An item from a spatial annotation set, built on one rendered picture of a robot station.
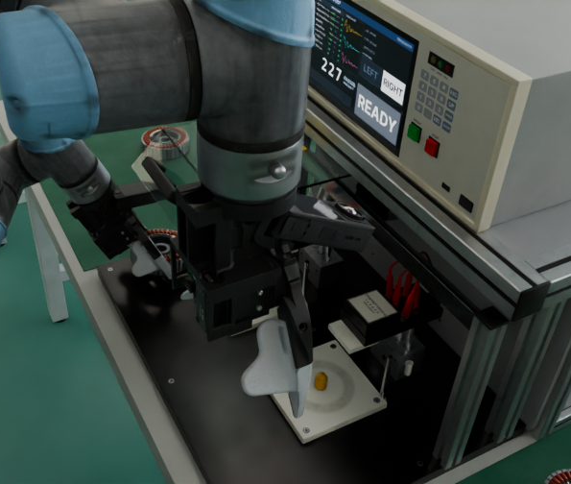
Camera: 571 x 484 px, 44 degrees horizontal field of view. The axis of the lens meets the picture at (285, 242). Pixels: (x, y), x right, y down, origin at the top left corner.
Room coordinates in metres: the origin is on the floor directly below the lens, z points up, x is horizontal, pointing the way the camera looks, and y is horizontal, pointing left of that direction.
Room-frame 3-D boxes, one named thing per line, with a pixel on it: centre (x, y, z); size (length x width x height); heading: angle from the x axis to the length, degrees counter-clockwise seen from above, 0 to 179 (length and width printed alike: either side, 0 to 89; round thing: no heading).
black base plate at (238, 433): (0.85, -0.02, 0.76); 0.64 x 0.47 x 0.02; 32
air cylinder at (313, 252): (1.02, -0.07, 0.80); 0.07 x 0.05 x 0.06; 32
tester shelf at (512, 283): (1.01, -0.28, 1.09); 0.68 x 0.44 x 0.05; 32
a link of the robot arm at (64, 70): (0.41, 0.13, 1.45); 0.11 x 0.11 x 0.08; 25
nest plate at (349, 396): (0.74, -0.07, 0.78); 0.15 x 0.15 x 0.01; 32
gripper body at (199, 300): (0.43, 0.04, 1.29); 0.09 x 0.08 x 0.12; 123
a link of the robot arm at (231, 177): (0.44, 0.03, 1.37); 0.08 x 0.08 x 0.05
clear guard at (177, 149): (0.96, 0.06, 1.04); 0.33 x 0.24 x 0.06; 122
